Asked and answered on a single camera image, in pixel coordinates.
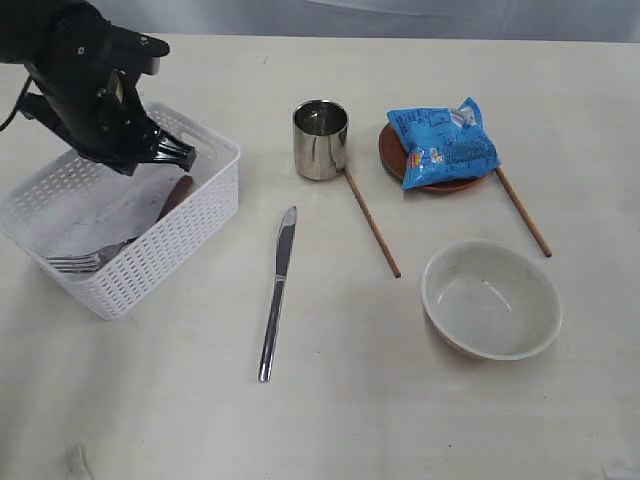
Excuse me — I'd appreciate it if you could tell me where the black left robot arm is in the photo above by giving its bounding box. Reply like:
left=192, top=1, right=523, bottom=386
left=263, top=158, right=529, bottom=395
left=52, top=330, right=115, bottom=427
left=1, top=1, right=196, bottom=176

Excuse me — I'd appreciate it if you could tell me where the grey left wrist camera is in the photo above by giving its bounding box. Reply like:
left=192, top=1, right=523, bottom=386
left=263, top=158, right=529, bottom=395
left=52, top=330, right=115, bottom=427
left=113, top=27, right=170, bottom=76

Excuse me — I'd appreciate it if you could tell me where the white ceramic bowl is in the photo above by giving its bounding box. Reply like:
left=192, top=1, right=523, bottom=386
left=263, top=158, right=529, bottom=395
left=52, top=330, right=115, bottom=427
left=420, top=240, right=562, bottom=361

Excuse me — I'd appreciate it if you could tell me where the brown wooden chopstick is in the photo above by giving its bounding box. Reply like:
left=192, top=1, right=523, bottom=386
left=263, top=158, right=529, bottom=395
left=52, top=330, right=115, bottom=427
left=495, top=167, right=553, bottom=258
left=343, top=168, right=401, bottom=279

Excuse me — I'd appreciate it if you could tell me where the white perforated plastic basket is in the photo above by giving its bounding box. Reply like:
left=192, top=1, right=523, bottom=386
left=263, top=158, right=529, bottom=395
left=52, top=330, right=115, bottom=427
left=1, top=102, right=241, bottom=320

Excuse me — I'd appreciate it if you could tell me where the silver metal fork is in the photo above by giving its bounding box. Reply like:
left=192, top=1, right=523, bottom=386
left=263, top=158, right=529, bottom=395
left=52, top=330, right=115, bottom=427
left=46, top=238, right=136, bottom=274

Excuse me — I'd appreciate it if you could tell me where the brown wooden spoon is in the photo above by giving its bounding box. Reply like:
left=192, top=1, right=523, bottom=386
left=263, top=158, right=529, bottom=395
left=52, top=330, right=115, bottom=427
left=156, top=175, right=194, bottom=222

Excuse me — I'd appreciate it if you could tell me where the blue snack packet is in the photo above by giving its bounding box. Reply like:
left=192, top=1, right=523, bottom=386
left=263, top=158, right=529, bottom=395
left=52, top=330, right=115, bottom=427
left=387, top=98, right=501, bottom=190

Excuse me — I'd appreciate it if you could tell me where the shiny steel cup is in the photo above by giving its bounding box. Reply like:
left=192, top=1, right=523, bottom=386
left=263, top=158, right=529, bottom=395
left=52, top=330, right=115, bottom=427
left=292, top=99, right=349, bottom=181

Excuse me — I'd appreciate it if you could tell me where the round brown wooden plate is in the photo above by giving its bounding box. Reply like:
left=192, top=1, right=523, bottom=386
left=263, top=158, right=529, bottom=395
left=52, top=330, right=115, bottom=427
left=378, top=123, right=482, bottom=194

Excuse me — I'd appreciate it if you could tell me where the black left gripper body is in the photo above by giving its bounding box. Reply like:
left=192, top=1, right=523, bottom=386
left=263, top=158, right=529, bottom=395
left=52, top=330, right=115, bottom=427
left=74, top=104, right=158, bottom=176

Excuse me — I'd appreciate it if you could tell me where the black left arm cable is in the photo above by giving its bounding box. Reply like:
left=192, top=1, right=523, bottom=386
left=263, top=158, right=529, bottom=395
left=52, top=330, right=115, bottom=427
left=0, top=74, right=36, bottom=132

